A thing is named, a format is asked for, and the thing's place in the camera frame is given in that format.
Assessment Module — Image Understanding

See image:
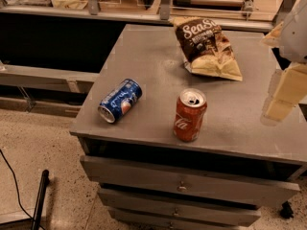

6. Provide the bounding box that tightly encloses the bottom grey drawer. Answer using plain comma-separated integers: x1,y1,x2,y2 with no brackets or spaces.
108,208,246,230

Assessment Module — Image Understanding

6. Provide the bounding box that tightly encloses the black stand leg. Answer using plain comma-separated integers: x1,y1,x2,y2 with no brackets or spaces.
31,170,49,230

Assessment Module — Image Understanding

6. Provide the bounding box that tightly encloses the black floor cable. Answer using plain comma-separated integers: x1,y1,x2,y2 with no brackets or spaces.
0,149,46,230

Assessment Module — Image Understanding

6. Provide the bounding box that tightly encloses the black caster wheel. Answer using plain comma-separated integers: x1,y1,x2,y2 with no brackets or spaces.
280,201,294,219

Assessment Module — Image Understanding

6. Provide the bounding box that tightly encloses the blue pepsi can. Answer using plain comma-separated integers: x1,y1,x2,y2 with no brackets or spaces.
98,79,142,124

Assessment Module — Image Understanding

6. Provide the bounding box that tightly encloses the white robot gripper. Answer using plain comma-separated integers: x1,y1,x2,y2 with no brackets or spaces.
261,0,307,122

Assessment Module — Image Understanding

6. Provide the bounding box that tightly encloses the grey drawer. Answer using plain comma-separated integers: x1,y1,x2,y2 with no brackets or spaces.
98,188,261,227
81,155,299,207
108,208,246,230

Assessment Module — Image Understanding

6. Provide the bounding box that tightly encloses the middle grey drawer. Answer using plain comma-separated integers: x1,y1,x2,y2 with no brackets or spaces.
98,188,261,227

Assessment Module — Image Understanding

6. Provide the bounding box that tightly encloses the grey metal bracket middle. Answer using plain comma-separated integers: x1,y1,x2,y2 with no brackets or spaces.
159,0,171,20

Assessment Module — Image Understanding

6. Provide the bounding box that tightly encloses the red coke can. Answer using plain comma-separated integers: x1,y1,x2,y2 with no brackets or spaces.
174,88,207,142

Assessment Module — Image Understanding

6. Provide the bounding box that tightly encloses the grey metal shelf rail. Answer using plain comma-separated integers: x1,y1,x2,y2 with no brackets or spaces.
0,6,273,33

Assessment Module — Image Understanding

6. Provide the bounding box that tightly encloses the brown multigrain chip bag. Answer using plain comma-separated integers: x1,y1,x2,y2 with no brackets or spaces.
171,16,243,81

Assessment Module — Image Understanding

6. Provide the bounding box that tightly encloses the grey drawer cabinet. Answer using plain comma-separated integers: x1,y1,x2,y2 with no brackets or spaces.
71,25,306,230

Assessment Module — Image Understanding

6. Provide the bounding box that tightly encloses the grey metal bracket right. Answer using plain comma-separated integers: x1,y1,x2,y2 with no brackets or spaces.
272,0,296,25

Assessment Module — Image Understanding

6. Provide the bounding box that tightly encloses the top grey drawer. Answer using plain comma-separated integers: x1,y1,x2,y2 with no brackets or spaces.
81,155,299,207

